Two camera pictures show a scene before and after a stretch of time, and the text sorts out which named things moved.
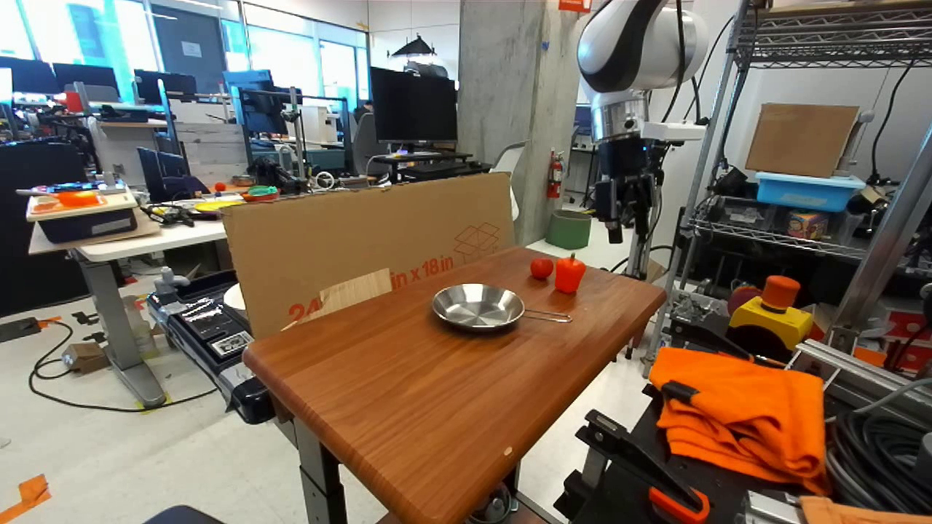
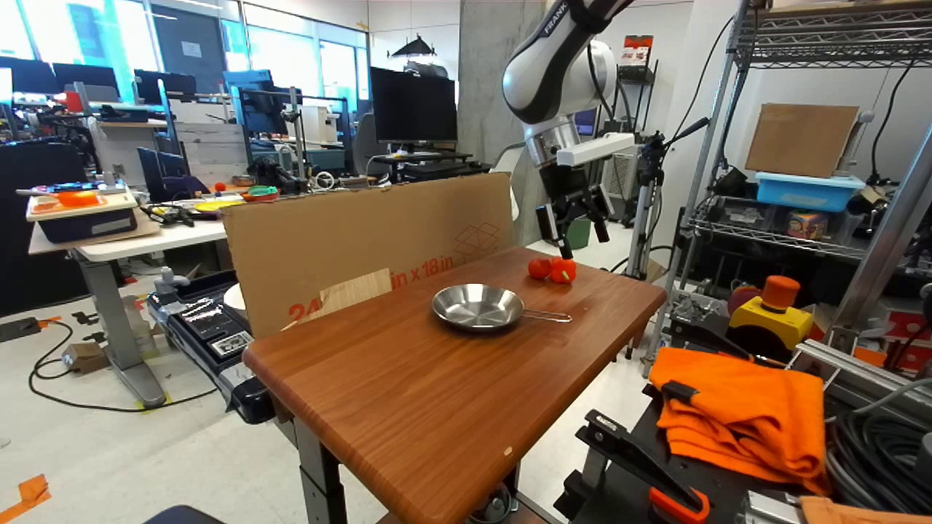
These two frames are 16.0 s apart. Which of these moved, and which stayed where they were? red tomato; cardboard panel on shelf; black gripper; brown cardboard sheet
Moved: black gripper
Stayed: cardboard panel on shelf; red tomato; brown cardboard sheet
